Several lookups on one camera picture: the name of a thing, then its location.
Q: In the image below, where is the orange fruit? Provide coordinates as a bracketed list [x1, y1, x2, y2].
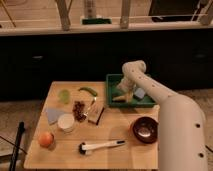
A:
[38, 132, 54, 148]

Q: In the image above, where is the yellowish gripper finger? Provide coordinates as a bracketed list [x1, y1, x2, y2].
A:
[125, 92, 133, 103]

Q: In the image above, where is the yellow banana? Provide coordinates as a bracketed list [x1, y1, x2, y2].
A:
[112, 95, 126, 101]

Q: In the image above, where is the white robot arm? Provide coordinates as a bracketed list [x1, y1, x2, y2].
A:
[118, 60, 208, 171]

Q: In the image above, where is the wooden block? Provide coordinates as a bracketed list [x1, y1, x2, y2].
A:
[88, 104, 104, 124]

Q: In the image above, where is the green object on shelf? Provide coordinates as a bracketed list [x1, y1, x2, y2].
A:
[82, 18, 111, 25]

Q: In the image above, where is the light blue cloth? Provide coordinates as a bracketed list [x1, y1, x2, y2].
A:
[45, 108, 64, 125]

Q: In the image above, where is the white plastic cup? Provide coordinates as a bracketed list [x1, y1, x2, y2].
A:
[57, 114, 75, 132]

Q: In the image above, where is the green plastic tray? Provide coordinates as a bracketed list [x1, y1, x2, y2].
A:
[106, 74, 155, 108]

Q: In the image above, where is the green chili pepper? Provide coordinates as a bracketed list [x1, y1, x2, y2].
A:
[78, 87, 98, 97]

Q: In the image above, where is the dark brown bowl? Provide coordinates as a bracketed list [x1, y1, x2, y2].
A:
[130, 117, 158, 144]

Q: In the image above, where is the blue grey sponge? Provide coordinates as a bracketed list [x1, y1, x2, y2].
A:
[134, 88, 146, 100]

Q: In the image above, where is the green translucent cup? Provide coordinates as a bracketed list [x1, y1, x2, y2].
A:
[58, 89, 70, 104]

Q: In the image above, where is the small metal spoon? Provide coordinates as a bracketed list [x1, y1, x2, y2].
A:
[83, 97, 97, 117]

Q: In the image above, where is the white handled dish brush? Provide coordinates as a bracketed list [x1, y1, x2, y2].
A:
[79, 140, 125, 155]

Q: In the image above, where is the dark red grapes bunch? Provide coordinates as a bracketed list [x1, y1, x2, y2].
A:
[73, 101, 85, 122]

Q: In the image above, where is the black pole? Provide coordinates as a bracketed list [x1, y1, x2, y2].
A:
[9, 122, 25, 171]

